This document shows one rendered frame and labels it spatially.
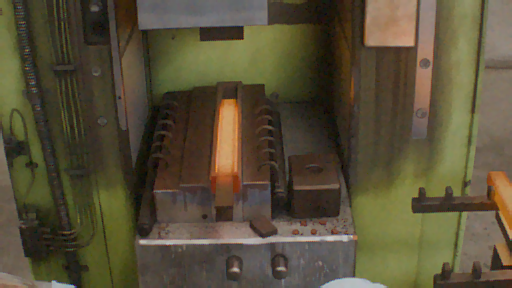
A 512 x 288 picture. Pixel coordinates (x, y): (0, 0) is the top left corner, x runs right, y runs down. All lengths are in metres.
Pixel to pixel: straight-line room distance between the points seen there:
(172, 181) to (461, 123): 0.55
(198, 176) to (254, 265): 0.18
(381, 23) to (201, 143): 0.40
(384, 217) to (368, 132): 0.19
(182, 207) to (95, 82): 0.28
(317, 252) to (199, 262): 0.20
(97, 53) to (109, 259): 0.45
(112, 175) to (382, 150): 0.52
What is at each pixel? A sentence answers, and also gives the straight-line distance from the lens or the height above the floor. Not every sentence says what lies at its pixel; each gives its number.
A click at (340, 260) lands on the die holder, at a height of 0.87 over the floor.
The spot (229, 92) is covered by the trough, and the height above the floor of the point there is 0.99.
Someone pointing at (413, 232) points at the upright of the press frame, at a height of 0.78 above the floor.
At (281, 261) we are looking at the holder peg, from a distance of 1.29.
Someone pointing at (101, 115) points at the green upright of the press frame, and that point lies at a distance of 1.42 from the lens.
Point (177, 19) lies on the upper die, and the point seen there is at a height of 1.28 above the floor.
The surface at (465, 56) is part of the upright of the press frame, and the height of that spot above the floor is 1.16.
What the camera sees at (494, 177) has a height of 1.01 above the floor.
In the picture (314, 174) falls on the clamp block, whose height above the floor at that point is 0.98.
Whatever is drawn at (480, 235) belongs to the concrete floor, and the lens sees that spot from 2.99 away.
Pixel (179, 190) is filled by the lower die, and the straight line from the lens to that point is 1.31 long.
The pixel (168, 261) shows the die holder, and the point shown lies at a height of 0.87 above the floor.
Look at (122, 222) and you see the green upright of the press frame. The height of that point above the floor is 0.82.
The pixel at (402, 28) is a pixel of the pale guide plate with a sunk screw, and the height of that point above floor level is 1.22.
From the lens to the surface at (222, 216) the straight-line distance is 1.21.
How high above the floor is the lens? 1.65
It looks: 27 degrees down
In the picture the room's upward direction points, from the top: 2 degrees counter-clockwise
